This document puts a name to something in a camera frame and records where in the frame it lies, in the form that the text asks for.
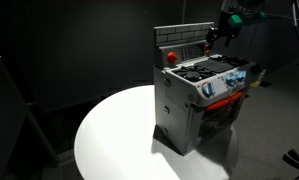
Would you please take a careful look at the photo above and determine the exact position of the black gripper teal band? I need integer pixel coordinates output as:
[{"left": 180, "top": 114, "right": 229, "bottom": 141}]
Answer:
[{"left": 206, "top": 0, "right": 267, "bottom": 46}]

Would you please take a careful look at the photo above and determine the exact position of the grey toy cooker stove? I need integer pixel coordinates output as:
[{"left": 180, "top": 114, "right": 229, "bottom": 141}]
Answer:
[{"left": 154, "top": 22, "right": 265, "bottom": 155}]

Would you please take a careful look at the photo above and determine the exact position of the black object bottom right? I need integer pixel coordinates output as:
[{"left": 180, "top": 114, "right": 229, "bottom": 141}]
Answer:
[{"left": 282, "top": 149, "right": 299, "bottom": 180}]

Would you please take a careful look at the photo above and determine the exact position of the round white table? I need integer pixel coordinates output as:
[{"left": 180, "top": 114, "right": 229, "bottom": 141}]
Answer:
[{"left": 74, "top": 85, "right": 239, "bottom": 180}]

